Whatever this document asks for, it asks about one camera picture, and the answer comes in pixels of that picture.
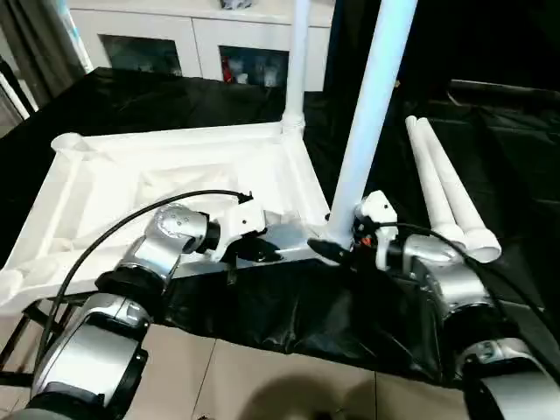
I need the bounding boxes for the black plastic mat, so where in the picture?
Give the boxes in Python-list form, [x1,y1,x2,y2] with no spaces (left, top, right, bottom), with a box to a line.
[0,66,560,389]

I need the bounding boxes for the white plastic table leg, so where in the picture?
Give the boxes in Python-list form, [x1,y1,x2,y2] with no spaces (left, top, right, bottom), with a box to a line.
[415,116,502,264]
[327,0,420,256]
[403,115,467,247]
[281,0,311,137]

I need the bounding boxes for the white glass-door cabinet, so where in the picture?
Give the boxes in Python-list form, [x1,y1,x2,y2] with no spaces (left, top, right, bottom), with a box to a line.
[67,0,334,93]

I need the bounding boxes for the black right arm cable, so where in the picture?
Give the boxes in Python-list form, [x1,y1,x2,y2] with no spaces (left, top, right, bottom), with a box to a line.
[371,220,560,351]

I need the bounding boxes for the black box with gold label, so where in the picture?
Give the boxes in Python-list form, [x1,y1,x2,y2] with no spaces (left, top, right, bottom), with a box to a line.
[322,0,406,95]

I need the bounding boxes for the grey curtain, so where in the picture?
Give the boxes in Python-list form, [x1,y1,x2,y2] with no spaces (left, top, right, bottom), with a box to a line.
[0,0,95,113]

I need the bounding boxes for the blue patterned white roll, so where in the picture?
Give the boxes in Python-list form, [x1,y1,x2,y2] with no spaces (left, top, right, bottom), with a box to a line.
[59,0,95,74]

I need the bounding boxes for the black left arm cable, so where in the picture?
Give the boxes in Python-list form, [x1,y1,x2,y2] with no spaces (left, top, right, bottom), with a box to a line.
[33,189,256,375]

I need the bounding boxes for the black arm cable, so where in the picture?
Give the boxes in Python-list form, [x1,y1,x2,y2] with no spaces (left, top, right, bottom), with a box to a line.
[371,220,560,351]
[33,189,256,375]

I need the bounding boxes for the black metal table frame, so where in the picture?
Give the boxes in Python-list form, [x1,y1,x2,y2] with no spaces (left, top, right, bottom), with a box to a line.
[0,299,78,389]

